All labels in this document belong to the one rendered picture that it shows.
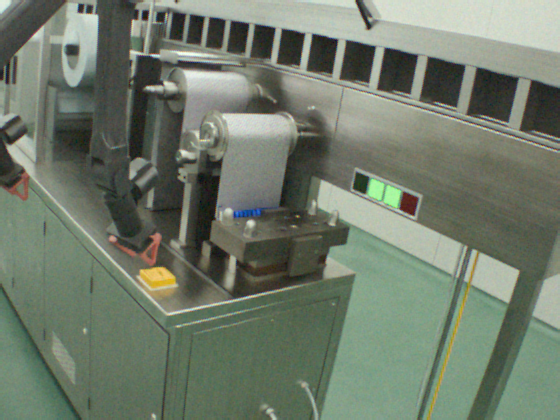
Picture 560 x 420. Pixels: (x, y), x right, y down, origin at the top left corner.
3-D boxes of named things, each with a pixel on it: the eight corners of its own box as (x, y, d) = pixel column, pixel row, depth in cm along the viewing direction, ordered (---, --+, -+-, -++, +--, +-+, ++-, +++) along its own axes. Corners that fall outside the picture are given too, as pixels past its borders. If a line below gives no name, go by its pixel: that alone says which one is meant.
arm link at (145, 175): (84, 165, 111) (112, 176, 106) (123, 133, 117) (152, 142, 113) (103, 209, 119) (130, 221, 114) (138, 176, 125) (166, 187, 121)
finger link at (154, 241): (147, 246, 130) (135, 217, 124) (170, 257, 127) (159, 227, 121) (128, 266, 127) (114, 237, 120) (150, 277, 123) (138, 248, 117)
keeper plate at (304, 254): (285, 273, 164) (292, 238, 161) (311, 268, 170) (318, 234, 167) (291, 277, 162) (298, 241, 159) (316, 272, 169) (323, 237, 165)
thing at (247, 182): (215, 217, 167) (223, 155, 161) (277, 210, 182) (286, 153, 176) (216, 217, 167) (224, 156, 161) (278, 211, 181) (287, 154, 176)
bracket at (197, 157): (169, 242, 174) (180, 145, 165) (187, 240, 178) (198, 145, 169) (177, 249, 171) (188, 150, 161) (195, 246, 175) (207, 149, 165)
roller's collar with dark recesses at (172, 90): (154, 98, 179) (157, 78, 177) (171, 98, 183) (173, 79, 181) (164, 102, 174) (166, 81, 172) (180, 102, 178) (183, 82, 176)
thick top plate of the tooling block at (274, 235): (209, 240, 163) (212, 220, 161) (312, 225, 188) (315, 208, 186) (242, 263, 152) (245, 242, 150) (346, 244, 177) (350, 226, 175)
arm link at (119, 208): (95, 192, 113) (114, 201, 110) (118, 172, 117) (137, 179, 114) (106, 217, 118) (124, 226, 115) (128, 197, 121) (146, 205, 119)
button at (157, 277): (139, 277, 149) (139, 269, 148) (162, 274, 153) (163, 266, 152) (151, 289, 144) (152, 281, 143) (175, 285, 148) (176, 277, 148)
